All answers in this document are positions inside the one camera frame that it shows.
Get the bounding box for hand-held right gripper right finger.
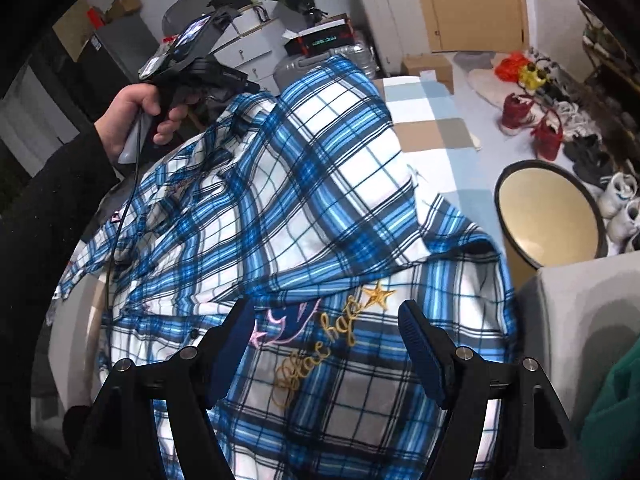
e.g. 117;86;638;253
398;299;588;480

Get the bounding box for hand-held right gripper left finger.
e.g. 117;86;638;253
67;298;257;480

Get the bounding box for blue plaid shirt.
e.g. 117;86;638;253
47;54;518;480

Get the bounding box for person's left forearm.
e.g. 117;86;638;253
0;124;123;480

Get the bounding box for person's left hand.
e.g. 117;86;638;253
92;82;194;161

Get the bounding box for white drawer cabinet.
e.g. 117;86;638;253
207;0;306;92

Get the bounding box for grey chair back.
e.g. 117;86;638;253
161;0;223;43

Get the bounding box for grey cabinet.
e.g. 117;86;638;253
91;21;162;83

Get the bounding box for silver suitcase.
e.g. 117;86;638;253
272;52;351;95

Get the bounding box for wrapped flower bouquet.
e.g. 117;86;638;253
265;0;328;27

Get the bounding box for black and red box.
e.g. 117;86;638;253
283;14;354;57

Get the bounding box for open cardboard boxes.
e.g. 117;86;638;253
51;0;145;63

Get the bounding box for grey sofa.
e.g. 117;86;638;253
515;247;640;480

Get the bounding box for white wardrobe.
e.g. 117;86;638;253
346;0;426;73

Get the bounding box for beige trash bin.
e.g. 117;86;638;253
493;159;609;288

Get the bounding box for green cloth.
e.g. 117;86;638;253
574;342;640;463

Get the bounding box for small cardboard box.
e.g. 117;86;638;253
401;53;455;95

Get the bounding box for checked bed cover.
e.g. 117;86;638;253
30;75;506;436

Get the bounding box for white sneaker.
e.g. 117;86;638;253
606;199;640;255
595;171;640;220

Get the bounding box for red shoe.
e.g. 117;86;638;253
530;109;565;162
500;91;537;137

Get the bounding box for black shoes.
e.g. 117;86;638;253
562;134;618;188

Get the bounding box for beige floor mat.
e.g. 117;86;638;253
466;66;528;107

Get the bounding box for wooden door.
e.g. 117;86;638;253
405;0;531;53

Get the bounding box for yellow shoes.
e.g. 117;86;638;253
517;59;547;90

